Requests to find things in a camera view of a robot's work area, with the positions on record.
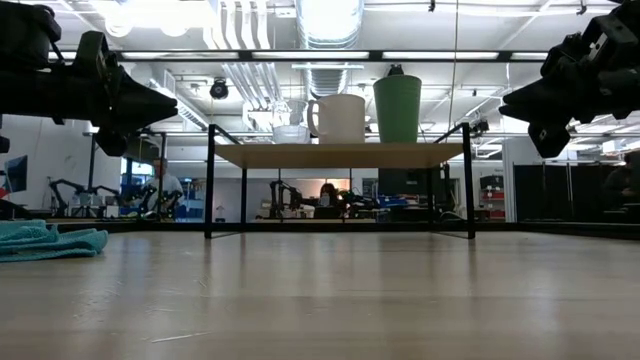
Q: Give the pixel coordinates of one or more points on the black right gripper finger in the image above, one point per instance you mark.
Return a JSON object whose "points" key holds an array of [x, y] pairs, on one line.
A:
{"points": [[545, 97], [545, 117]]}

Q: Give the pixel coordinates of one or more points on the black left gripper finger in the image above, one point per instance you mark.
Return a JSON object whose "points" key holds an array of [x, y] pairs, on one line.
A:
{"points": [[150, 117], [145, 97]]}

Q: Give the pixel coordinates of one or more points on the clear glass cup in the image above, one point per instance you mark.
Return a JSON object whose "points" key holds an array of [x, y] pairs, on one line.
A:
{"points": [[290, 132]]}

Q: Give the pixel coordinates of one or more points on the green plastic cup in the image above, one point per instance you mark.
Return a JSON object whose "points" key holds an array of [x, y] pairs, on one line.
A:
{"points": [[397, 110]]}

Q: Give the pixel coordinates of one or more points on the white ceramic mug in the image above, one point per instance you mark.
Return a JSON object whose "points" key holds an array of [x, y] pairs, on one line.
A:
{"points": [[342, 120]]}

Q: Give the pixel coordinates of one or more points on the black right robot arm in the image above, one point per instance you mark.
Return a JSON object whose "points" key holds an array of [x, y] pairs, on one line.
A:
{"points": [[631, 9]]}

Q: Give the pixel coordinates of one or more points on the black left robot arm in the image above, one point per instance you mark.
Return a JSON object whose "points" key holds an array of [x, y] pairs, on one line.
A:
{"points": [[22, 27]]}

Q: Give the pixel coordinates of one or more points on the black background robot arm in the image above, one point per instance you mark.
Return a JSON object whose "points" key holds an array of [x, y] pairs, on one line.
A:
{"points": [[65, 186], [280, 192]]}

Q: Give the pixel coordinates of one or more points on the person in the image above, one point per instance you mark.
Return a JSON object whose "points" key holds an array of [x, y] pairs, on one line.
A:
{"points": [[162, 187], [622, 182], [328, 197]]}

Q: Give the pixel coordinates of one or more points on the dark computer monitor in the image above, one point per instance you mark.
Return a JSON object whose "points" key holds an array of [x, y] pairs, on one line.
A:
{"points": [[16, 173]]}

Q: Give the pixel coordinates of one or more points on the teal folded cloth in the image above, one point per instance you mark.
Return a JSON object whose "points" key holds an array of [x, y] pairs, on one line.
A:
{"points": [[45, 242]]}

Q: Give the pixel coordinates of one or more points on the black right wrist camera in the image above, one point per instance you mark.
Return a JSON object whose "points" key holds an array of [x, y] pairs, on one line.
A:
{"points": [[607, 35]]}

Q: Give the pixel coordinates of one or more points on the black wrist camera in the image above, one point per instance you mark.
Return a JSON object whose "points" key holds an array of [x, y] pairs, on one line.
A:
{"points": [[94, 50], [607, 35]]}

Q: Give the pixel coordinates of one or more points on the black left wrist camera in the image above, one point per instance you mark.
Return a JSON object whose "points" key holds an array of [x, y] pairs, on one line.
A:
{"points": [[94, 50]]}

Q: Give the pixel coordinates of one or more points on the black ceiling camera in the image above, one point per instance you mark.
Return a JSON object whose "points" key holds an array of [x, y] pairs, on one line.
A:
{"points": [[219, 90]]}

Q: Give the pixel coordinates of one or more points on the black partition wall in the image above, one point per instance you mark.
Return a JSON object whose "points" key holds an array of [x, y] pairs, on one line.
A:
{"points": [[555, 192]]}

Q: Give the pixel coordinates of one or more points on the black metal rig frame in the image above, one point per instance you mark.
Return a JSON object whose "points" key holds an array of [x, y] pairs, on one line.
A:
{"points": [[550, 228]]}

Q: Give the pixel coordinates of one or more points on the wooden shelf black metal frame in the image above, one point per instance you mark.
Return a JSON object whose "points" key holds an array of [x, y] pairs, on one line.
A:
{"points": [[340, 155]]}

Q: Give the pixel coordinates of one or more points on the silver ventilation duct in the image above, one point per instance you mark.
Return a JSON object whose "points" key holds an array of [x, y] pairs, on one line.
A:
{"points": [[330, 30]]}

